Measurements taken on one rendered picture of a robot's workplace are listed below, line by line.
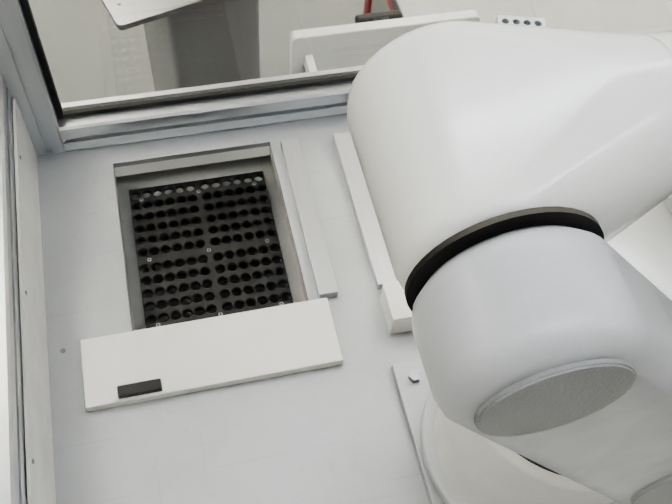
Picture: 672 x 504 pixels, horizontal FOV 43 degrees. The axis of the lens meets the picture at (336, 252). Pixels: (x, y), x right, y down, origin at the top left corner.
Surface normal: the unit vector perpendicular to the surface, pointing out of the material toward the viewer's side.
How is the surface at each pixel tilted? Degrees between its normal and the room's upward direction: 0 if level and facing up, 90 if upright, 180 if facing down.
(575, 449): 90
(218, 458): 0
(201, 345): 0
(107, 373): 0
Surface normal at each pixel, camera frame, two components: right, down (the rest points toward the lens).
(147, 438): 0.06, -0.55
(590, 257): 0.43, -0.56
